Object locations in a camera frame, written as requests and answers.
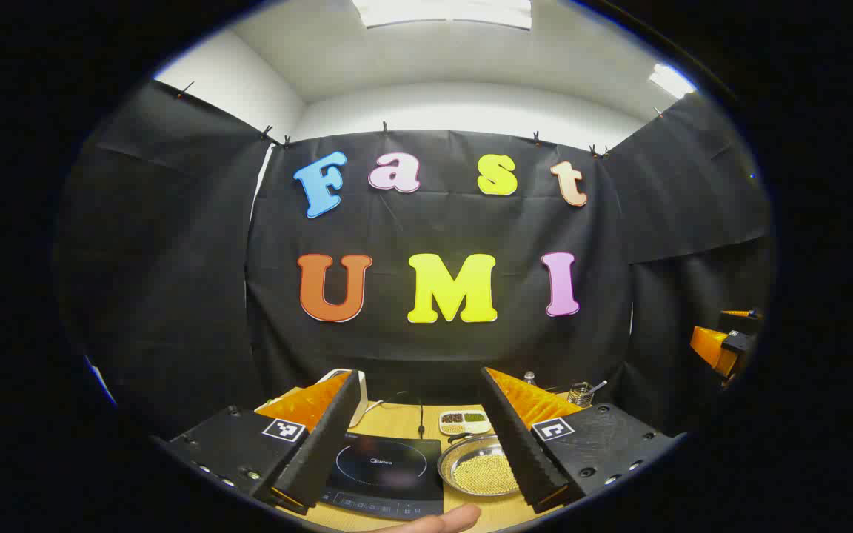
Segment white divided bean dish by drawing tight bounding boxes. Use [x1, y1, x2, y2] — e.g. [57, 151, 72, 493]
[439, 409, 492, 436]

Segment black power cable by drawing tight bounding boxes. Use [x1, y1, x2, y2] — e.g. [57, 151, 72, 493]
[378, 391, 427, 439]

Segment steel pot with soybeans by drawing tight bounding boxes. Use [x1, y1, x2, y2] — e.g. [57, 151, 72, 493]
[438, 432, 525, 497]

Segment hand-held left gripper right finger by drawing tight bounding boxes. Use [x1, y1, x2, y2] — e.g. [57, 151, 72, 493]
[480, 366, 683, 514]

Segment black backdrop cloth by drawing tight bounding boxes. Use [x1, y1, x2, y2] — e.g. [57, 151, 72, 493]
[56, 80, 775, 438]

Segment white toaster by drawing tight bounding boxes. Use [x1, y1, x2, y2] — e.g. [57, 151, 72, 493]
[315, 368, 369, 429]

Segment small ceiling light panel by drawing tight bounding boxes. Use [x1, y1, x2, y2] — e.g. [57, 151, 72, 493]
[649, 64, 696, 98]

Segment large ceiling light panel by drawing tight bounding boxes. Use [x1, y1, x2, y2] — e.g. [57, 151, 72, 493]
[352, 0, 532, 30]

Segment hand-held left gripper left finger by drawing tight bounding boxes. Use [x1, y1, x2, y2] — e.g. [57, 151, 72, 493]
[162, 370, 362, 517]

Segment black induction cooktop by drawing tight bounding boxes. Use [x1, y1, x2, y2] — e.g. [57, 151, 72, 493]
[321, 433, 445, 519]

